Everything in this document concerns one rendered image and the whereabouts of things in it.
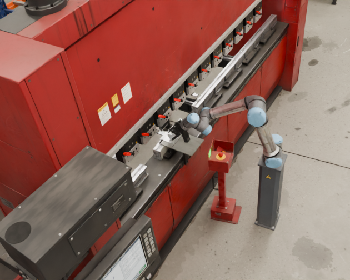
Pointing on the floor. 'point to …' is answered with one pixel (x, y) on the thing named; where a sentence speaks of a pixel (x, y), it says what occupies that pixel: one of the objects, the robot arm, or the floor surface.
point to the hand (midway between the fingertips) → (173, 138)
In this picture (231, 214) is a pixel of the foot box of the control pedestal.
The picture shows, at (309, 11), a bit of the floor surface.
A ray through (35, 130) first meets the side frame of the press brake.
